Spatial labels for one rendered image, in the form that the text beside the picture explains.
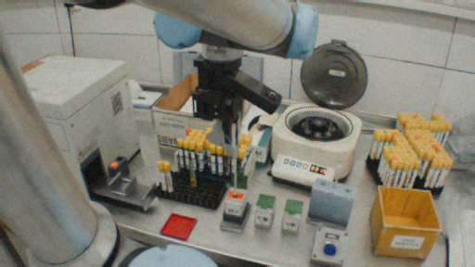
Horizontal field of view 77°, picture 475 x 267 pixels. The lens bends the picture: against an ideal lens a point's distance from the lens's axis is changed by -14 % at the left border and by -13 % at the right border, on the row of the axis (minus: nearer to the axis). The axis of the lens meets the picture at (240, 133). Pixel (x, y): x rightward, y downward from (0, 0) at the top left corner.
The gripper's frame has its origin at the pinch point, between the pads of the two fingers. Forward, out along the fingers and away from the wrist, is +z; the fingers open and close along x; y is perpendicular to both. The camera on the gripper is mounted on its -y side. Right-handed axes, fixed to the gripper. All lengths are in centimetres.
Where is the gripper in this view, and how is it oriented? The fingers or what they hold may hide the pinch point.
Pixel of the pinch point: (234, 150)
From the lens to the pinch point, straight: 71.9
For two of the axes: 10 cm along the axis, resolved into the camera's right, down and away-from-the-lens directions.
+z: 0.0, 8.5, 5.3
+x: -2.8, 5.1, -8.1
